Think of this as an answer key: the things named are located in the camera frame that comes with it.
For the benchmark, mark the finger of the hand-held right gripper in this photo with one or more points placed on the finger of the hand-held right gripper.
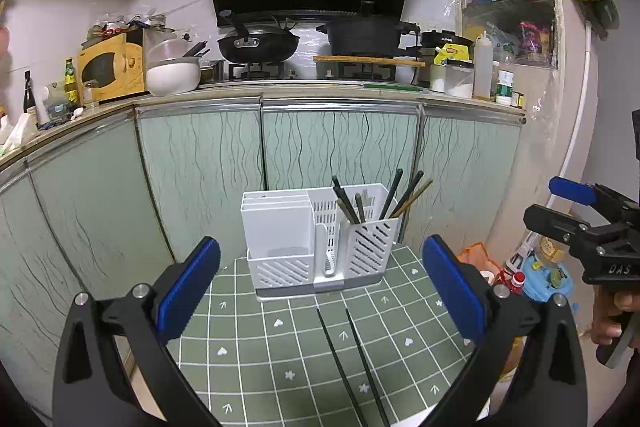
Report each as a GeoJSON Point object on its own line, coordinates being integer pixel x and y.
{"type": "Point", "coordinates": [570, 189]}
{"type": "Point", "coordinates": [550, 219]}

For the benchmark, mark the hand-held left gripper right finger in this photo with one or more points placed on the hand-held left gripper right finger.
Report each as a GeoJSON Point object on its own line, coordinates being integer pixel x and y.
{"type": "Point", "coordinates": [455, 292]}

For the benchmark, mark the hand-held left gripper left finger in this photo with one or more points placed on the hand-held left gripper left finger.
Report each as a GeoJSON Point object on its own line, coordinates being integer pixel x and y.
{"type": "Point", "coordinates": [190, 287]}

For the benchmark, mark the brown wooden chopstick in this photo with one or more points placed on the brown wooden chopstick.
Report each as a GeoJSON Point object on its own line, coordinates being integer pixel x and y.
{"type": "Point", "coordinates": [422, 191]}
{"type": "Point", "coordinates": [346, 209]}
{"type": "Point", "coordinates": [410, 206]}

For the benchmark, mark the white slotted utensil holder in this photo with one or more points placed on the white slotted utensil holder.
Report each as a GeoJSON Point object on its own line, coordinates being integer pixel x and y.
{"type": "Point", "coordinates": [270, 227]}

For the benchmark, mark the black chopstick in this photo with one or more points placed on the black chopstick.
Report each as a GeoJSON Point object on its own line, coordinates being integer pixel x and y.
{"type": "Point", "coordinates": [336, 357]}
{"type": "Point", "coordinates": [412, 187]}
{"type": "Point", "coordinates": [392, 192]}
{"type": "Point", "coordinates": [365, 362]}
{"type": "Point", "coordinates": [360, 207]}
{"type": "Point", "coordinates": [342, 197]}

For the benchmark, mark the person's right hand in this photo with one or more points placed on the person's right hand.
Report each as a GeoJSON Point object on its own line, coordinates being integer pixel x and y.
{"type": "Point", "coordinates": [605, 322]}

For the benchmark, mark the orange plastic bag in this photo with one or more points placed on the orange plastic bag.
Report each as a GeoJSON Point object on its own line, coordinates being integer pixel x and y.
{"type": "Point", "coordinates": [475, 257]}

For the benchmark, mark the blue plastic container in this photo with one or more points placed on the blue plastic container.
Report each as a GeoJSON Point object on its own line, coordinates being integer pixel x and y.
{"type": "Point", "coordinates": [542, 267]}

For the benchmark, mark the dark oil bottle red cap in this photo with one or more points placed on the dark oil bottle red cap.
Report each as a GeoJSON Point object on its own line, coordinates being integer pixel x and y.
{"type": "Point", "coordinates": [517, 281]}

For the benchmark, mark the green patterned cabinet door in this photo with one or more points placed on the green patterned cabinet door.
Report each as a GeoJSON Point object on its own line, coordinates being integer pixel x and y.
{"type": "Point", "coordinates": [340, 147]}
{"type": "Point", "coordinates": [465, 187]}
{"type": "Point", "coordinates": [200, 177]}
{"type": "Point", "coordinates": [85, 217]}

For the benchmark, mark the small yellow jar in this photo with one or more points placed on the small yellow jar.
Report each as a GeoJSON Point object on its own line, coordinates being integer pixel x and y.
{"type": "Point", "coordinates": [517, 100]}

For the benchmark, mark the white bottle green label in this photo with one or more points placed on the white bottle green label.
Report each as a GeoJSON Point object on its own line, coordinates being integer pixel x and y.
{"type": "Point", "coordinates": [505, 87]}

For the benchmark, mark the white squeeze bottle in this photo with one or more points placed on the white squeeze bottle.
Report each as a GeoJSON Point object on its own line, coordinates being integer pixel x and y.
{"type": "Point", "coordinates": [482, 72]}

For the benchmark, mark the clear jar white powder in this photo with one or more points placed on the clear jar white powder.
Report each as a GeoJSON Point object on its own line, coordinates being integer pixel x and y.
{"type": "Point", "coordinates": [437, 79]}
{"type": "Point", "coordinates": [459, 79]}

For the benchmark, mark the yellow seasoning pouch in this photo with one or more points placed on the yellow seasoning pouch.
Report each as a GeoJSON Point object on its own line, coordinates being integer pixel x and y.
{"type": "Point", "coordinates": [452, 54]}

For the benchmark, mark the black electric cooker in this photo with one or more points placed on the black electric cooker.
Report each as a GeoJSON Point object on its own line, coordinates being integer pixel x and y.
{"type": "Point", "coordinates": [445, 39]}

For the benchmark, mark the white bowl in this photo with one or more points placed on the white bowl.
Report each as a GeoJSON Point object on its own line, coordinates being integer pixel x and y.
{"type": "Point", "coordinates": [172, 77]}

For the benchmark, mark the gas stove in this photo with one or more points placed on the gas stove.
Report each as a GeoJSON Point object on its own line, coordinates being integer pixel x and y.
{"type": "Point", "coordinates": [260, 71]}

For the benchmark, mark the yellow microwave oven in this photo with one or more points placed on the yellow microwave oven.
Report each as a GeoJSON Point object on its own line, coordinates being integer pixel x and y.
{"type": "Point", "coordinates": [117, 67]}

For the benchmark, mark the kitchen countertop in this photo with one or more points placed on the kitchen countertop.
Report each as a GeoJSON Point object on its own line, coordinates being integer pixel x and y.
{"type": "Point", "coordinates": [310, 86]}

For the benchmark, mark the wooden cutting board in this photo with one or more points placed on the wooden cutting board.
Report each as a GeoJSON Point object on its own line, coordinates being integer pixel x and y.
{"type": "Point", "coordinates": [370, 61]}

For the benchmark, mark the green glass bottle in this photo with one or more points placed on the green glass bottle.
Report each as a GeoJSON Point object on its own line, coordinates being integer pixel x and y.
{"type": "Point", "coordinates": [71, 79]}

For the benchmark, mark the black wok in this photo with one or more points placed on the black wok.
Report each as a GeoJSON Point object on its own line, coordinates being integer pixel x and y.
{"type": "Point", "coordinates": [257, 47]}

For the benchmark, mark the dark glass bottle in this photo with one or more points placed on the dark glass bottle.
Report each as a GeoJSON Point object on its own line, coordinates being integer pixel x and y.
{"type": "Point", "coordinates": [30, 94]}

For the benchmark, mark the black cooking pot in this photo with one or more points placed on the black cooking pot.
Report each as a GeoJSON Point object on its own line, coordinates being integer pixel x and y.
{"type": "Point", "coordinates": [362, 37]}

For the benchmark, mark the white wall pipe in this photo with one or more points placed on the white wall pipe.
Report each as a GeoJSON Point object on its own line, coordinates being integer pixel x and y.
{"type": "Point", "coordinates": [582, 107]}

